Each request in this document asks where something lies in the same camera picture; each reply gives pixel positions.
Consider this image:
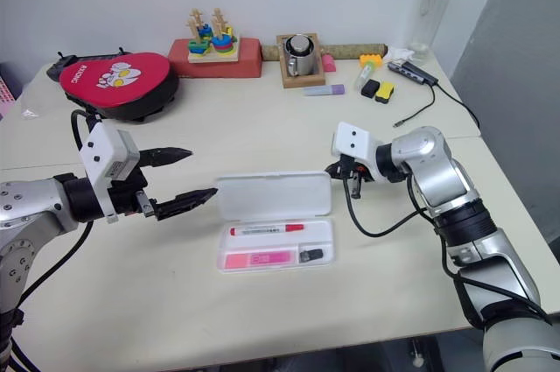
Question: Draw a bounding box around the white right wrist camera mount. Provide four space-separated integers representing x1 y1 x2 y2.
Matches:
329 121 385 181

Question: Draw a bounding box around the small black plastic part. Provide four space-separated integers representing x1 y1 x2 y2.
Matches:
298 247 326 265

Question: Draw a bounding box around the pink box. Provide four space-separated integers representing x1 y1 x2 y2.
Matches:
0 60 21 120

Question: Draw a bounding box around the pink highlighter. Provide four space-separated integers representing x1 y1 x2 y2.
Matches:
223 250 296 270

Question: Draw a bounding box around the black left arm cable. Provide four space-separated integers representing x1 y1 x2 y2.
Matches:
0 109 105 372

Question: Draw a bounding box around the metal cup on wooden coaster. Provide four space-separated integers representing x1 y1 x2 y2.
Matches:
276 32 328 90

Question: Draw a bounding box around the red brick-shaped box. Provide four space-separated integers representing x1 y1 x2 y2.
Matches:
167 37 264 80

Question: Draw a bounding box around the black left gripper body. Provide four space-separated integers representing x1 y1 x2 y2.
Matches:
106 167 158 218

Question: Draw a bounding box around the red whiteboard marker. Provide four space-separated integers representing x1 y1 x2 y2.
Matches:
228 222 306 238

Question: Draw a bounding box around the clear plastic bag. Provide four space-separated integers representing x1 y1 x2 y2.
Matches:
20 77 59 120

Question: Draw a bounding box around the steel mug with lid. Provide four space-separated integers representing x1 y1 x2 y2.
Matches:
283 35 319 77

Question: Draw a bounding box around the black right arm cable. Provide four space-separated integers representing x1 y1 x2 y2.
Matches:
346 169 553 330

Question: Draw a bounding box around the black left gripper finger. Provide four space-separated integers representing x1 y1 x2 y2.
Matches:
138 146 195 170
135 187 220 221

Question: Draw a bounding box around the purple highlighter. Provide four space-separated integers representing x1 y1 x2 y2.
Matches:
303 83 347 97

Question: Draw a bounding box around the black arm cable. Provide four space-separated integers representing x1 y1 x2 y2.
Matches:
346 169 553 330
0 109 105 372

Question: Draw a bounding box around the wooden colourful stacking toy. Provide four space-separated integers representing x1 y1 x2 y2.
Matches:
186 6 242 64

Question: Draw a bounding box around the short black USB cable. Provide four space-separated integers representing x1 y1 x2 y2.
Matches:
392 83 438 130

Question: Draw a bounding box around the grey USB hub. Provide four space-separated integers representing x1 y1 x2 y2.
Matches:
386 60 440 87

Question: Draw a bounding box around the white plastic pencil case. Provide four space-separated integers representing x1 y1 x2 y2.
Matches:
213 170 338 276

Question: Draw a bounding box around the white crumpled tissue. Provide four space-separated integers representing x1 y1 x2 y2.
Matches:
384 45 417 63

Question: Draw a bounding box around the red and black cartoon bag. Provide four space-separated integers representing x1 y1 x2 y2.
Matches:
58 51 180 123

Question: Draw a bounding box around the clear bottle with green lid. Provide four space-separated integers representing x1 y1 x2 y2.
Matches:
408 0 463 63

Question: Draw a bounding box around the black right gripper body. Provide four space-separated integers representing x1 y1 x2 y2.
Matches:
339 154 374 186

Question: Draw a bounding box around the clear tube with green cap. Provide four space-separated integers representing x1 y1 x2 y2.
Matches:
353 60 377 90

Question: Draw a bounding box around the long black cable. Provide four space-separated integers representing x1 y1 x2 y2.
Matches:
436 82 483 137

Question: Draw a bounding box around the yellow and black board eraser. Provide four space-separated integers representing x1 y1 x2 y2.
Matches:
374 81 397 105

